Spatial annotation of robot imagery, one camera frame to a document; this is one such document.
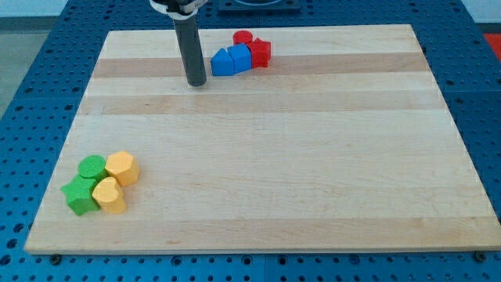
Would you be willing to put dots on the green star block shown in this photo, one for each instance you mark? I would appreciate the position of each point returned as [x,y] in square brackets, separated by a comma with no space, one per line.
[78,194]

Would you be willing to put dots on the yellow heart block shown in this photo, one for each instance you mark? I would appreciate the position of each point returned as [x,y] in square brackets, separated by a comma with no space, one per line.
[109,195]

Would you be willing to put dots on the white rod mount clamp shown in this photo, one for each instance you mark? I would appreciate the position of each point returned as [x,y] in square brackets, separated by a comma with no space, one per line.
[177,9]

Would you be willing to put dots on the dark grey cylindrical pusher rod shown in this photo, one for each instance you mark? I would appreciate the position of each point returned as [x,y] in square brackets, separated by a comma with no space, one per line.
[190,48]

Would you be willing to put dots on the blue cube block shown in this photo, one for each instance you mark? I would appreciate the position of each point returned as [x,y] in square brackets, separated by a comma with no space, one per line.
[241,57]

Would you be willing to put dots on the red star block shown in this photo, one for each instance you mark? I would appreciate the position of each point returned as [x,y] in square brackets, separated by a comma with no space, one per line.
[261,52]

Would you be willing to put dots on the green circle block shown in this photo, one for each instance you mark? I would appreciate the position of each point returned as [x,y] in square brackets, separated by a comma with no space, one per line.
[93,167]

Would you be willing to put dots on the light wooden board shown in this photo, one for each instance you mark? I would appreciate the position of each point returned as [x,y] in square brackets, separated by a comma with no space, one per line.
[344,143]

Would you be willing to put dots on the blue arch-shaped block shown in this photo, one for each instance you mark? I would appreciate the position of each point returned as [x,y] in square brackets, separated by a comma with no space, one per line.
[222,64]

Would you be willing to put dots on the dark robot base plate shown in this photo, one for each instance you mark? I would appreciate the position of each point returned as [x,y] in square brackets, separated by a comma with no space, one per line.
[234,6]

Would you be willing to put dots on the yellow hexagon block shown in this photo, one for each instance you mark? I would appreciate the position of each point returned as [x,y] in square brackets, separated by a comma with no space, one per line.
[123,167]

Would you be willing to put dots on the red cylinder block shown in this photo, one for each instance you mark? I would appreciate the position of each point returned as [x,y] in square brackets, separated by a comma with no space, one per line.
[242,37]

